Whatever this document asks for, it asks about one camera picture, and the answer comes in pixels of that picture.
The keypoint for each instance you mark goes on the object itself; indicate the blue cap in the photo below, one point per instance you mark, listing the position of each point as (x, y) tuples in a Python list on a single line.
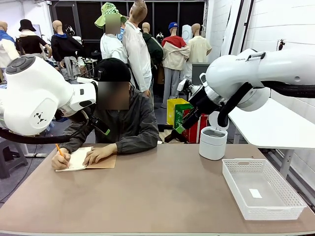
[(173, 25)]

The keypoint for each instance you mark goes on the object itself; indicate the grey cabinet box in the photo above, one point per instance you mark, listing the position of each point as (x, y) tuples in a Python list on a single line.
[(197, 72)]

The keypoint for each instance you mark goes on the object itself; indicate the person in grey jacket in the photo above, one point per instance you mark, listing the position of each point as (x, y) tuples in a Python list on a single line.
[(137, 118)]

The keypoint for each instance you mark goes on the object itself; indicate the green recycling bin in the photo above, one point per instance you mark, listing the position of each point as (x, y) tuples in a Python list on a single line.
[(179, 115)]

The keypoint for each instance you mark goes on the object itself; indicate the tall mannequin white shirt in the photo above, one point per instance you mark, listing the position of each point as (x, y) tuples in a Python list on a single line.
[(137, 54)]

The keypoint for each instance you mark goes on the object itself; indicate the yellow recycling bin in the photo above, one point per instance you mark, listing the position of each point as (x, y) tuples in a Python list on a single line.
[(172, 110)]

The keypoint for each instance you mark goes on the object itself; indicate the black cap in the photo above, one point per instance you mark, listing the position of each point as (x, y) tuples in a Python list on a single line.
[(113, 70)]

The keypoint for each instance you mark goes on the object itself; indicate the white perforated plastic basket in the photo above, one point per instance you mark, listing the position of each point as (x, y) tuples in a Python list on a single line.
[(292, 194)]

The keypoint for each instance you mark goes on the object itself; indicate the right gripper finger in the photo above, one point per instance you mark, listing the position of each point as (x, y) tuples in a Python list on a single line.
[(192, 112), (188, 123)]

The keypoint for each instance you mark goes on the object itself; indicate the black bucket hat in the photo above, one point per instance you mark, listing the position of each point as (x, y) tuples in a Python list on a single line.
[(26, 25)]

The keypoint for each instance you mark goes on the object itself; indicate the mannequin white blue jacket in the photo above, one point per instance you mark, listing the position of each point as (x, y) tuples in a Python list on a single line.
[(7, 49)]

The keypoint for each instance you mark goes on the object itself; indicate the mannequin red beige jacket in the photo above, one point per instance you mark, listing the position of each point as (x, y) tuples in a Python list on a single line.
[(174, 56)]

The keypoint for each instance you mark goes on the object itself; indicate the mannequin black hoodie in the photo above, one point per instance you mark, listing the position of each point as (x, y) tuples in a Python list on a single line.
[(64, 46)]

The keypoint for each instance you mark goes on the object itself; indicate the white table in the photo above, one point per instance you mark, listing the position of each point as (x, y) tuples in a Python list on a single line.
[(270, 130)]

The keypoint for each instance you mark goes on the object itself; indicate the person's right forearm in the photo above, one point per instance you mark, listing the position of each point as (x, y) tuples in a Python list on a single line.
[(76, 134)]

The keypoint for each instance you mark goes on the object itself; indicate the mannequin dark green jacket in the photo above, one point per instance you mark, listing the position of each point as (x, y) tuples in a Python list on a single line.
[(156, 51)]

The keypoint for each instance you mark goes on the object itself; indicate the green checked sun hat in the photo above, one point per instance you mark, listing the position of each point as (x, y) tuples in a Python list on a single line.
[(105, 13)]

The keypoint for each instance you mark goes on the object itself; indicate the white lidded trash bin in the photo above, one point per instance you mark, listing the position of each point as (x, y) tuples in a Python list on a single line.
[(211, 147)]

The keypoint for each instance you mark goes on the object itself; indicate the white oval appliance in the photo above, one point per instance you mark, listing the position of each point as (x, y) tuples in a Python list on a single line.
[(186, 33)]

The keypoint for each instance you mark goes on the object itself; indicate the person's left hand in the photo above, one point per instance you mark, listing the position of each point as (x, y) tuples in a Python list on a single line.
[(98, 155)]

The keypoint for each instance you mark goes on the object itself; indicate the grey hanging clothes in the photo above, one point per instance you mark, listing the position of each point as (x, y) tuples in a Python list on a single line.
[(71, 66)]

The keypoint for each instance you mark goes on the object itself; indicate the person's right hand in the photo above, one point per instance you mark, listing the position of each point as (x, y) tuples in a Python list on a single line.
[(60, 161)]

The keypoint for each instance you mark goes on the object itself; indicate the spiral notebook brown cover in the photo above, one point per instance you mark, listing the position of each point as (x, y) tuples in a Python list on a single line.
[(105, 163)]

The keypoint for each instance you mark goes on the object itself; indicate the red recycling bin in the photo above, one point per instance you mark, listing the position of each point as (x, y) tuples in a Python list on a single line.
[(194, 135)]

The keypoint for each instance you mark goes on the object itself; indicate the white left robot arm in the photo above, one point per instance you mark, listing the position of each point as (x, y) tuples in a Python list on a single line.
[(32, 98)]

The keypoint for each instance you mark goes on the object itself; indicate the yellow pencil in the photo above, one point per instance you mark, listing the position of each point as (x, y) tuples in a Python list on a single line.
[(59, 148)]

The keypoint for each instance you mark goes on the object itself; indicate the grey plastic stool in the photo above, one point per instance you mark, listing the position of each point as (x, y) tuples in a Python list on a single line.
[(7, 152)]

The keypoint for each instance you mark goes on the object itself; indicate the person's left forearm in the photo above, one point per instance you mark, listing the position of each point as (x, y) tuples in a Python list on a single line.
[(137, 143)]

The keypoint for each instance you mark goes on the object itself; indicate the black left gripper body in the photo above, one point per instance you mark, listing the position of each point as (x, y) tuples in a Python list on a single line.
[(94, 122)]

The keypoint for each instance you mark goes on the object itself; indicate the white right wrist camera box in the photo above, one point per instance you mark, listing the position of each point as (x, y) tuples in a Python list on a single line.
[(183, 84)]

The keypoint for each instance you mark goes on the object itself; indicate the black floor stand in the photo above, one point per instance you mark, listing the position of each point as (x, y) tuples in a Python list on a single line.
[(172, 135)]

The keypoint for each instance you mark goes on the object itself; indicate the white-shirted figure blurred face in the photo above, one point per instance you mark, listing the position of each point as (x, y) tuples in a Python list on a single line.
[(110, 46)]

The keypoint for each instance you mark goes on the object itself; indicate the black tripod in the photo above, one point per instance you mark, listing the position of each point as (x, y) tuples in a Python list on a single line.
[(281, 44)]

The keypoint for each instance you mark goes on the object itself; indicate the mannequin cream shirt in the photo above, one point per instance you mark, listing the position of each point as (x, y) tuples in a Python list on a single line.
[(198, 48)]

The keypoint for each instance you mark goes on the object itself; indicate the person's blurred head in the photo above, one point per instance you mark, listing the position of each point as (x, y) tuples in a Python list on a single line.
[(113, 96)]

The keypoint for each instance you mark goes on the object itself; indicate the white stand foot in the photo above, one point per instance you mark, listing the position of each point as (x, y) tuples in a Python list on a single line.
[(37, 155)]

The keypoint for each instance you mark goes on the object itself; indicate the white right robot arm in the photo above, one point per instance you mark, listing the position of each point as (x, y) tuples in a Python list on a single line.
[(229, 71)]

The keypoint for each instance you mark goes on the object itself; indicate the mannequin black shirt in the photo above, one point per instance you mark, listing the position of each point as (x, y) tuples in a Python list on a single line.
[(30, 44)]

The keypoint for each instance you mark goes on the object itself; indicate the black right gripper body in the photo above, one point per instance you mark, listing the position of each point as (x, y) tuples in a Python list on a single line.
[(203, 102)]

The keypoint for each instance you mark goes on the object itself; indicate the white paper label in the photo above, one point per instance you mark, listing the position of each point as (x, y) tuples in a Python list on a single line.
[(255, 193)]

